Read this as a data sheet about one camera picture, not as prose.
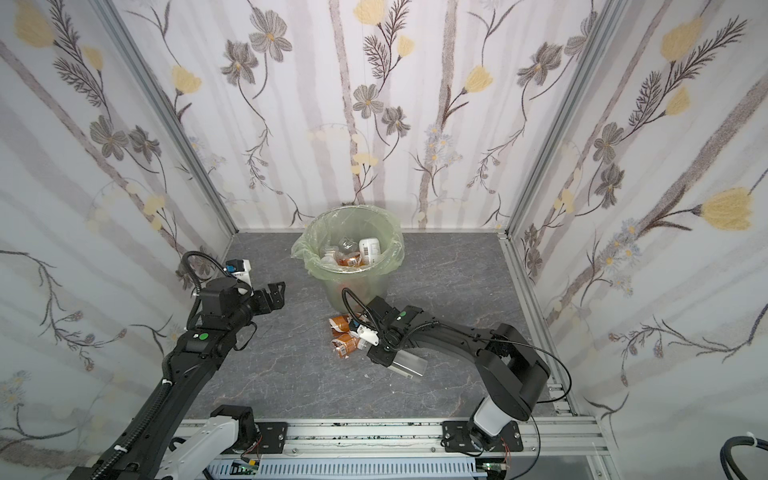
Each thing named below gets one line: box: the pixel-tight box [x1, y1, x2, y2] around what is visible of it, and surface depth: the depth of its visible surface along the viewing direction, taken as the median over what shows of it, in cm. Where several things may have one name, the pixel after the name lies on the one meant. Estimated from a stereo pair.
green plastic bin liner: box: [290, 204, 405, 305], surface depth 90 cm
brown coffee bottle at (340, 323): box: [328, 314, 350, 333], surface depth 90 cm
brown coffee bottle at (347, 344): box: [331, 332, 367, 359], surface depth 86 cm
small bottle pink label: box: [338, 237, 358, 253], surface depth 97 cm
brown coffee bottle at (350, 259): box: [336, 252, 366, 268], surface depth 90 cm
